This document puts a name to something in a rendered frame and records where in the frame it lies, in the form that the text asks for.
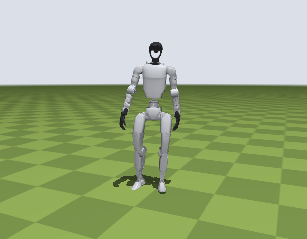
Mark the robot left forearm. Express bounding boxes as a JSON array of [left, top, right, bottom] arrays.
[[172, 91, 181, 114]]

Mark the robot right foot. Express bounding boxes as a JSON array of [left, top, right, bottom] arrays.
[[131, 178, 146, 190]]

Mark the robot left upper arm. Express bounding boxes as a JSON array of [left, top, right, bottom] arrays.
[[166, 66, 178, 97]]

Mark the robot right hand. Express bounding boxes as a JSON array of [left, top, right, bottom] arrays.
[[120, 108, 128, 130]]

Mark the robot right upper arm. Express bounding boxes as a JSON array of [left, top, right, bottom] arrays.
[[127, 65, 143, 94]]

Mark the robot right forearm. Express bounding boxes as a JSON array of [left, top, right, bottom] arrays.
[[121, 91, 134, 112]]

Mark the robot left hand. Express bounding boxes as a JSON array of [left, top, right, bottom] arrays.
[[172, 111, 181, 131]]

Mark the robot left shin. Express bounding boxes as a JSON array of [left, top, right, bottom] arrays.
[[159, 153, 168, 182]]

